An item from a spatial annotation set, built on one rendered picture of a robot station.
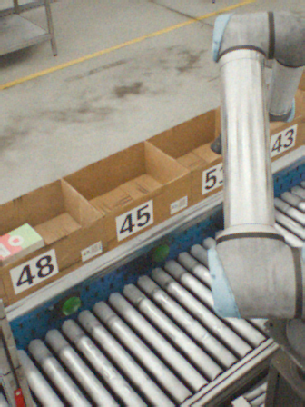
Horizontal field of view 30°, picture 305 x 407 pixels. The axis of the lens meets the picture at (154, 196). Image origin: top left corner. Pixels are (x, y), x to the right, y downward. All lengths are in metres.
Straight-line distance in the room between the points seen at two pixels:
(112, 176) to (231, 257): 1.17
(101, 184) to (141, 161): 0.20
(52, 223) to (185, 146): 0.69
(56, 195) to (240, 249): 1.12
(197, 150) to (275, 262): 1.39
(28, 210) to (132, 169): 0.47
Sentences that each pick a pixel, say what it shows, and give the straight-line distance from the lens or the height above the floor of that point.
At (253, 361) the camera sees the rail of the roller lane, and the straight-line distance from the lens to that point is 1.92.
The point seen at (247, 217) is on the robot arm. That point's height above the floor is 1.50.
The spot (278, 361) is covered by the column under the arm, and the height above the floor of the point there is 1.07.
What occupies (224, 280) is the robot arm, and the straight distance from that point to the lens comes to 1.18.
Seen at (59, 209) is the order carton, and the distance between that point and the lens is 2.22.
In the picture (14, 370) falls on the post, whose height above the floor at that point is 1.36.
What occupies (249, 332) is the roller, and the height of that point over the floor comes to 0.75.
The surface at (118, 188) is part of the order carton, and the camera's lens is 2.33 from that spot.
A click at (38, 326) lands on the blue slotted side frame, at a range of 2.04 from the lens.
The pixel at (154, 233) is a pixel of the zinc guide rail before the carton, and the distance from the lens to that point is 2.10.
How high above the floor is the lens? 2.29
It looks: 38 degrees down
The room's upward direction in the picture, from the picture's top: 3 degrees counter-clockwise
